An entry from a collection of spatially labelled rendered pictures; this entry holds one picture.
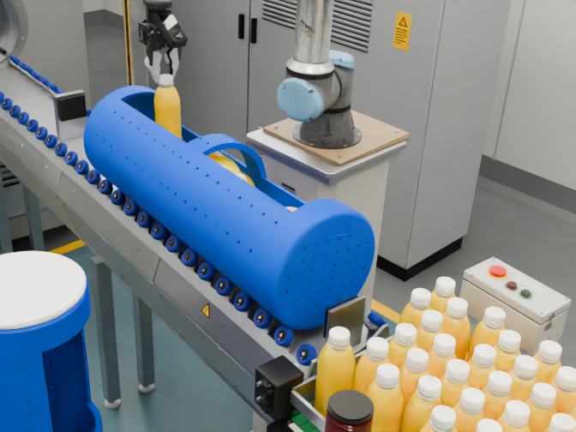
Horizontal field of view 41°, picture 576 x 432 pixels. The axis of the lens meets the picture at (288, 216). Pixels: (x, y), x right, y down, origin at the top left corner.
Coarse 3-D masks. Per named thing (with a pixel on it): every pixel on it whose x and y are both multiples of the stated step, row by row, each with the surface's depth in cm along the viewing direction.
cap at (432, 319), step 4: (424, 312) 148; (428, 312) 148; (432, 312) 148; (436, 312) 148; (424, 316) 146; (428, 316) 147; (432, 316) 147; (436, 316) 147; (440, 316) 147; (424, 320) 146; (428, 320) 146; (432, 320) 146; (436, 320) 146; (440, 320) 146; (424, 324) 147; (428, 324) 146; (432, 324) 146; (436, 324) 146; (440, 324) 146; (432, 328) 146
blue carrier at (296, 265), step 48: (144, 96) 217; (96, 144) 205; (144, 144) 190; (192, 144) 182; (240, 144) 185; (144, 192) 188; (192, 192) 173; (240, 192) 165; (288, 192) 189; (192, 240) 176; (240, 240) 160; (288, 240) 152; (336, 240) 158; (240, 288) 168; (288, 288) 155; (336, 288) 165
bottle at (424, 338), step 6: (420, 324) 150; (420, 330) 148; (426, 330) 147; (432, 330) 146; (438, 330) 146; (420, 336) 147; (426, 336) 147; (432, 336) 147; (420, 342) 147; (426, 342) 147; (432, 342) 146; (420, 348) 147; (426, 348) 147
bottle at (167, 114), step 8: (160, 88) 206; (168, 88) 206; (160, 96) 206; (168, 96) 206; (176, 96) 207; (160, 104) 206; (168, 104) 206; (176, 104) 207; (160, 112) 207; (168, 112) 207; (176, 112) 208; (160, 120) 208; (168, 120) 208; (176, 120) 209; (168, 128) 209; (176, 128) 210
